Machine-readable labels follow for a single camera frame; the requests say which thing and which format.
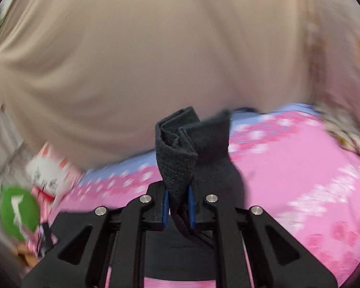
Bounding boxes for pink floral blanket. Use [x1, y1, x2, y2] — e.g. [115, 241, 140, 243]
[33, 103, 360, 288]

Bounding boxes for green round plush toy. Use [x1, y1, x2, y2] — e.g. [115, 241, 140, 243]
[0, 187, 40, 240]

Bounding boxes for white rabbit face cushion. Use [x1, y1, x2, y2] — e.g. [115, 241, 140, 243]
[27, 143, 82, 206]

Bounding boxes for pale floral cloth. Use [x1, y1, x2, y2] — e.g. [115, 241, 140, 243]
[303, 0, 360, 160]

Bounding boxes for dark grey pants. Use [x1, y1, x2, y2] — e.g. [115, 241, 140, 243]
[144, 106, 246, 279]

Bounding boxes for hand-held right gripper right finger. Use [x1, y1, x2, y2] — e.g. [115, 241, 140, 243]
[187, 183, 339, 288]

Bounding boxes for beige cloth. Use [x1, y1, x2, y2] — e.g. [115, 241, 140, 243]
[0, 0, 318, 171]

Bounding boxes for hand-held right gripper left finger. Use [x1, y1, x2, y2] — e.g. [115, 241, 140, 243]
[21, 183, 170, 288]

